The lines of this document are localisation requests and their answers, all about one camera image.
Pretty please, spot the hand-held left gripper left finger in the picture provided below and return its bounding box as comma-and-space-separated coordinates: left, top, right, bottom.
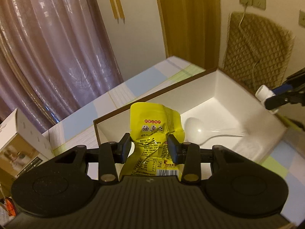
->
54, 132, 132, 185

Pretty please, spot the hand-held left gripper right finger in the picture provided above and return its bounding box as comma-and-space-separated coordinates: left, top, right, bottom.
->
167, 134, 243, 184

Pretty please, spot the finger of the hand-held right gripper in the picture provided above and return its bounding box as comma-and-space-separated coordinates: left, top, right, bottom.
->
286, 67, 305, 87
264, 89, 305, 110

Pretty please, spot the small white bottle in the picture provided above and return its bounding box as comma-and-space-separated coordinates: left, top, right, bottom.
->
255, 83, 292, 114

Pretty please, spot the white plastic rice spoon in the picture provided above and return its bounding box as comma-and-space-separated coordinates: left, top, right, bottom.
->
185, 117, 248, 146

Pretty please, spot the yellow snack packet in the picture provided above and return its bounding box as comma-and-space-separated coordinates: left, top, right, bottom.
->
119, 102, 186, 177

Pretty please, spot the brown box white inside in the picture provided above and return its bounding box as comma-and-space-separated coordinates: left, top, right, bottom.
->
93, 68, 288, 165

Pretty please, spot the quilted tan chair cover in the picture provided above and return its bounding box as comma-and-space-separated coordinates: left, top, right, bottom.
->
222, 11, 296, 91

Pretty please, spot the white carton with photo print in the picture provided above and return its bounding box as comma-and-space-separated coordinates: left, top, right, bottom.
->
0, 108, 55, 179

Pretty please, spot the wooden door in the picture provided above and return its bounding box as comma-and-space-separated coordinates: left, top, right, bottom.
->
154, 0, 221, 71

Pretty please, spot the mauve shiny curtain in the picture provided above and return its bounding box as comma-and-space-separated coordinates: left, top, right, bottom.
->
0, 0, 124, 134

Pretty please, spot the white power cable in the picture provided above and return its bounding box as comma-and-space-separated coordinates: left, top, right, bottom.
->
238, 5, 265, 90

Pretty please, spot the yellow hanging wall strip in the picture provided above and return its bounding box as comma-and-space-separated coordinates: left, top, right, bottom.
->
107, 0, 120, 24
113, 0, 126, 25

